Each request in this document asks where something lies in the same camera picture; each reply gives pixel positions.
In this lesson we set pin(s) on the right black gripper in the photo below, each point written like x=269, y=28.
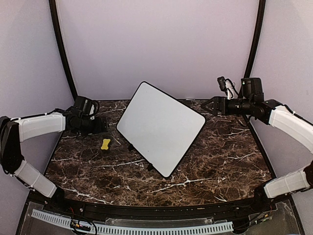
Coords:
x=216, y=105

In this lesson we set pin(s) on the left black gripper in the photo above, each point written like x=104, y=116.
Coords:
x=99, y=129

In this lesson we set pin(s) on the yellow black eraser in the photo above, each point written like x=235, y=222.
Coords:
x=105, y=144

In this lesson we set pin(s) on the white whiteboard black frame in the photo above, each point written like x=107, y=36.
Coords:
x=159, y=127

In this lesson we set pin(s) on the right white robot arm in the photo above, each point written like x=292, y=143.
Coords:
x=250, y=101

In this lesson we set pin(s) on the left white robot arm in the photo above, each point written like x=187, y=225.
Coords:
x=81, y=119

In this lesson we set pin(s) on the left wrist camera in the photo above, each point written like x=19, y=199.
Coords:
x=94, y=109

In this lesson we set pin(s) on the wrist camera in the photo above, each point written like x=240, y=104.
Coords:
x=94, y=109
x=227, y=87

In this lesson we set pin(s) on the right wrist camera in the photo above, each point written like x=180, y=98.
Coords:
x=227, y=87

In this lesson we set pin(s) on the black front rail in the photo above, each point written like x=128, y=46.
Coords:
x=237, y=210

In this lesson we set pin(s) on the white slotted cable duct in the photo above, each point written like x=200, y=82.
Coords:
x=134, y=227

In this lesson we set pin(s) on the right black frame post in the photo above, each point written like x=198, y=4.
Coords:
x=255, y=38

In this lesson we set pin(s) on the black frame post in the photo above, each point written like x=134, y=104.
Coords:
x=61, y=47
x=255, y=38

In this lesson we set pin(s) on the left black frame post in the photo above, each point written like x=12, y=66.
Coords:
x=61, y=47

